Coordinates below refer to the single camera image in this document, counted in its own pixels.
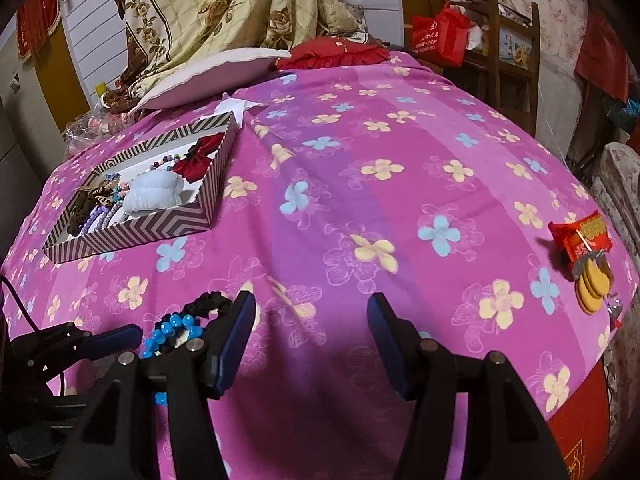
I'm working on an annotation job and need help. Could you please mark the black cable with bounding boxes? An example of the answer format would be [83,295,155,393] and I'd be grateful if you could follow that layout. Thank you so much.
[0,277,33,336]

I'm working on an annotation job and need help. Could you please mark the red mat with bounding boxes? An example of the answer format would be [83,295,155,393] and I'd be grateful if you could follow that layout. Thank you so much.
[545,360,621,480]

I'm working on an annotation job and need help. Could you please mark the clear plastic bag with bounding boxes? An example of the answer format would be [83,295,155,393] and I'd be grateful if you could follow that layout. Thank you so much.
[62,110,131,153]

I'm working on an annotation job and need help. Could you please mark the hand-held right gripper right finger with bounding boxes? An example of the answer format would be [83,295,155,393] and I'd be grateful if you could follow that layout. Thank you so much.
[366,292,571,480]

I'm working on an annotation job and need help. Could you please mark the multicoloured charm bead bracelet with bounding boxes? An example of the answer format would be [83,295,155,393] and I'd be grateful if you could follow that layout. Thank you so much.
[102,172,133,206]

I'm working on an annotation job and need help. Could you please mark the red shopping bag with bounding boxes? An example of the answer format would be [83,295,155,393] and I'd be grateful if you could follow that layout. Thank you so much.
[411,1,473,67]

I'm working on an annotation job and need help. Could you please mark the wooden chair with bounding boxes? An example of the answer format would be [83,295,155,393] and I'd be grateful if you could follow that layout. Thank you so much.
[425,0,541,141]

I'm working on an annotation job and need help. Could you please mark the red cloth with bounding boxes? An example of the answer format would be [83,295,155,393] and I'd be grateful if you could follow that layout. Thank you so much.
[575,10,631,101]

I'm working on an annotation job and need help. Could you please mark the pink floral cloth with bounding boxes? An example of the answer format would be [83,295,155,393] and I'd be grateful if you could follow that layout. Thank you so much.
[497,0,591,61]

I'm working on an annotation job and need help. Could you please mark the black scrunchie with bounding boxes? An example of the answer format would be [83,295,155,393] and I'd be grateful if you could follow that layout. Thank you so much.
[182,290,236,318]

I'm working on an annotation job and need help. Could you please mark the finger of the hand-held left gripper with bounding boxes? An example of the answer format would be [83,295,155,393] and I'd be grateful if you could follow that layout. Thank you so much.
[82,324,144,361]

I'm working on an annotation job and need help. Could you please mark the blue bead bracelet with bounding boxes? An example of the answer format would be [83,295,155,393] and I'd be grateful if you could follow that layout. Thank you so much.
[139,312,203,407]

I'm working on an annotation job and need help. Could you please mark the red snack packet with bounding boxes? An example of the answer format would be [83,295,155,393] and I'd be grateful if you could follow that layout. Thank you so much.
[548,212,613,266]

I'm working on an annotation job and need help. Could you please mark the purple bead bracelet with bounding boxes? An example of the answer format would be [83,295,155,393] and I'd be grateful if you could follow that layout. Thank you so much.
[80,200,128,236]

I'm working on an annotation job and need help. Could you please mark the pink floral bedsheet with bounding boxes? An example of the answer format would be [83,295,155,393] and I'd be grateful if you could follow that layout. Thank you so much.
[0,50,633,480]

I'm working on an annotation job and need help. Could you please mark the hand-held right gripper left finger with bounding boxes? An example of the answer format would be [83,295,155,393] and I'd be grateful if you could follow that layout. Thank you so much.
[50,290,257,480]

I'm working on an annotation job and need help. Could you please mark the pink pillow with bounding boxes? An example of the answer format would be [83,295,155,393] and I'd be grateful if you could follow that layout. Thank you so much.
[127,47,292,113]

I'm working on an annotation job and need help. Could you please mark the beige patterned cloth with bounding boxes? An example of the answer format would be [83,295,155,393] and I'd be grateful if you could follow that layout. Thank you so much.
[590,142,640,241]

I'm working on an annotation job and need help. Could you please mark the red velvet bow hair clip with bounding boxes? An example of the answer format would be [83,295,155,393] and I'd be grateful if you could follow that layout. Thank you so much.
[172,132,225,181]

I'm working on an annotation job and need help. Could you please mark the striped cardboard box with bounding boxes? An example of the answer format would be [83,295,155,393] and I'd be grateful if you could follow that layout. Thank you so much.
[42,111,240,265]

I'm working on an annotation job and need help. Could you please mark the beige floral quilt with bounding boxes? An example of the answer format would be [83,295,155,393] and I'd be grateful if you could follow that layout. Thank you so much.
[100,0,371,111]

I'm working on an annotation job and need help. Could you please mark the red knot wall hanging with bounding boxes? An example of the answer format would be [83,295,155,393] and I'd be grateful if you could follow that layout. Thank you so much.
[17,0,63,63]

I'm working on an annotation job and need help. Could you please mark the white paper sheet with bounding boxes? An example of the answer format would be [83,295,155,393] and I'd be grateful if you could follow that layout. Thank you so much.
[202,94,268,121]

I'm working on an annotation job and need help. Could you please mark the white fluffy scrunchie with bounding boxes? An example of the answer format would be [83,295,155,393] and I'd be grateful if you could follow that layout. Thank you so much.
[122,170,186,220]

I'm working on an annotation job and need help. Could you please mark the red pillow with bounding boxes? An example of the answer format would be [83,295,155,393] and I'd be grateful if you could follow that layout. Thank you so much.
[275,36,391,71]

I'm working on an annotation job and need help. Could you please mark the leopard print bow hair clip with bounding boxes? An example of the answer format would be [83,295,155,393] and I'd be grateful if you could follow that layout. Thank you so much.
[65,182,113,238]

